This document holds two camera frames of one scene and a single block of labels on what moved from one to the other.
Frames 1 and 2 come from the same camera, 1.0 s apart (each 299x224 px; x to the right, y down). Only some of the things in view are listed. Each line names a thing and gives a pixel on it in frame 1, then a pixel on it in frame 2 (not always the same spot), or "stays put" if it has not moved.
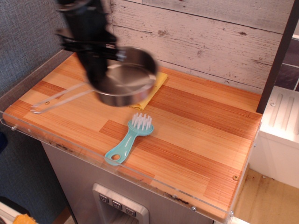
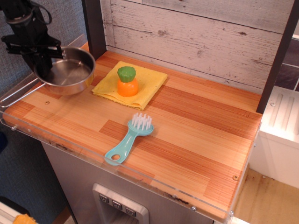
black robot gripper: x=88 y=35 → x=36 y=46
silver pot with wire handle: x=129 y=82 → x=73 y=74
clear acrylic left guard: x=12 y=95 stays put
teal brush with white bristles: x=140 y=124 stays put
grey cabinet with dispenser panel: x=97 y=193 stays put
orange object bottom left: x=24 y=219 stays put
